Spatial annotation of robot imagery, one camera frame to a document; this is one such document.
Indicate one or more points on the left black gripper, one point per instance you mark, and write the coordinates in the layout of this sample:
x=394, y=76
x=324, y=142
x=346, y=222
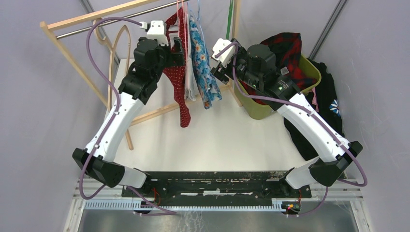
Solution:
x=175, y=58

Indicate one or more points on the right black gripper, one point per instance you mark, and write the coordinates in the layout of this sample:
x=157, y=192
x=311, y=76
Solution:
x=220, y=71

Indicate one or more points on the red polka dot garment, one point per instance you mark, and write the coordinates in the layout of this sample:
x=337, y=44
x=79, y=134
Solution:
x=176, y=74

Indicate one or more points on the red plaid shirt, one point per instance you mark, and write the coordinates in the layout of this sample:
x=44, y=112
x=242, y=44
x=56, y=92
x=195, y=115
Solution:
x=287, y=47

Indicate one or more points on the green hanger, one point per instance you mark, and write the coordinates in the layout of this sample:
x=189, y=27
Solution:
x=229, y=20

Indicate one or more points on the pink hanger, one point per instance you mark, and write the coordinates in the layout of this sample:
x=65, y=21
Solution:
x=181, y=15

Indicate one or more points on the wooden hanger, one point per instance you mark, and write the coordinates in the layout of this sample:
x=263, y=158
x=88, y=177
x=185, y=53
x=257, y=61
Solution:
x=112, y=47

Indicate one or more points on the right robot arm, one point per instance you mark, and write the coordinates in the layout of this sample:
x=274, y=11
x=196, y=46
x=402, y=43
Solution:
x=256, y=68

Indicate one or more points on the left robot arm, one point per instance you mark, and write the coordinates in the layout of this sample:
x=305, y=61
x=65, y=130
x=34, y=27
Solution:
x=97, y=158

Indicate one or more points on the blue floral garment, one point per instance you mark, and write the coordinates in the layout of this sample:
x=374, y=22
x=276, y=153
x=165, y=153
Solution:
x=206, y=82

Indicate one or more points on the white garment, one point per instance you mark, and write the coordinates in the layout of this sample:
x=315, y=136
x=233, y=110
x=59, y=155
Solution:
x=189, y=74

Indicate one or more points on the green plastic basket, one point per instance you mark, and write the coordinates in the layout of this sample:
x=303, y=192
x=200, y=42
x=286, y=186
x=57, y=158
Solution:
x=260, y=111

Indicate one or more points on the pink cloth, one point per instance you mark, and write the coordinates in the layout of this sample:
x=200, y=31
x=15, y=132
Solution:
x=314, y=100

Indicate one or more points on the black garment with flower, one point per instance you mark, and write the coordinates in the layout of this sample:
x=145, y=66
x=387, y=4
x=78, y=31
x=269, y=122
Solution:
x=328, y=109

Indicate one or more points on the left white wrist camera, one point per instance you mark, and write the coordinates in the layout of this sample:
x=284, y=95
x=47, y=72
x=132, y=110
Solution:
x=156, y=30

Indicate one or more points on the blue wire hanger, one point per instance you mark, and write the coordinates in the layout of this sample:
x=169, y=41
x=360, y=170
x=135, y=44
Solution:
x=197, y=17

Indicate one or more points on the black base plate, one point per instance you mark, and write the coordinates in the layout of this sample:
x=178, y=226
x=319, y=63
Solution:
x=253, y=188

